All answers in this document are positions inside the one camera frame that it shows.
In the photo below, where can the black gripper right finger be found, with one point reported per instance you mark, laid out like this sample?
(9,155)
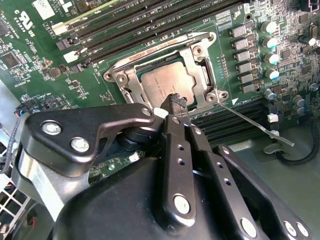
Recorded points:
(215,172)

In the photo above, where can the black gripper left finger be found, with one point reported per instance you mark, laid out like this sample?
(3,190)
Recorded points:
(75,125)

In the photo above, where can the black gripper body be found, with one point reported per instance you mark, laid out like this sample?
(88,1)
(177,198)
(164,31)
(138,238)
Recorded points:
(125,212)

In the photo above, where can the metal socket cover frame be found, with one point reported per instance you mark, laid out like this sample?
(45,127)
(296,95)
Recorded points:
(196,75)

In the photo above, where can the silver CPU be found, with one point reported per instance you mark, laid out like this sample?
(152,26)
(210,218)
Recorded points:
(165,77)

